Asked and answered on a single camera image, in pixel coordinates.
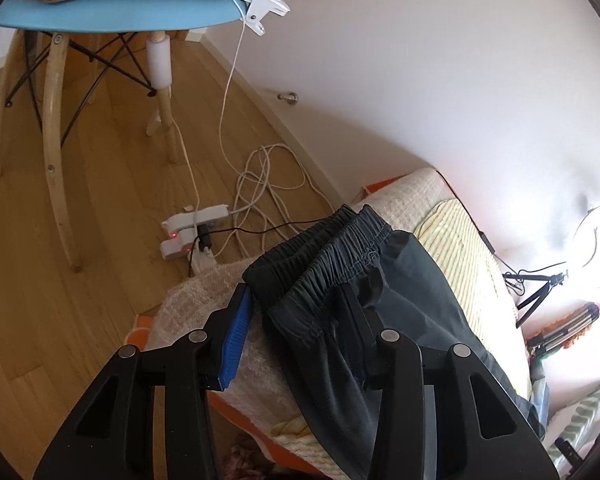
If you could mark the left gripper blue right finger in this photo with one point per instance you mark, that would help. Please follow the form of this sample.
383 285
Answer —
369 361

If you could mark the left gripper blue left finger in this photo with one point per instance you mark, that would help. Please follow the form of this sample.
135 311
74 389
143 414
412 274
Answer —
235 338

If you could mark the black pants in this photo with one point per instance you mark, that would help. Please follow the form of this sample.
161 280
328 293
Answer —
342 415

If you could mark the pink checked bedsheet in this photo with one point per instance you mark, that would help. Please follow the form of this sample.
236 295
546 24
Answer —
291 285

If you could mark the folded blue jeans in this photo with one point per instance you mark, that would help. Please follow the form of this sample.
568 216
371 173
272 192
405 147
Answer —
540 393

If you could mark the folded silver tripod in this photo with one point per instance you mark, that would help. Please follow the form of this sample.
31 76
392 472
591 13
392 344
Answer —
562 332

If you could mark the yellow striped towel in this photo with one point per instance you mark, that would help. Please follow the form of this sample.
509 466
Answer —
475 279

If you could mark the white power strip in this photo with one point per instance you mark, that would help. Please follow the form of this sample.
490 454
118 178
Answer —
181 229

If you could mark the black mini tripod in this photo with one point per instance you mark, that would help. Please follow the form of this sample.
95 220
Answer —
529 305

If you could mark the metal door stopper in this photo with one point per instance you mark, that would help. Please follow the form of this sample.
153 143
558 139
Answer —
290 98

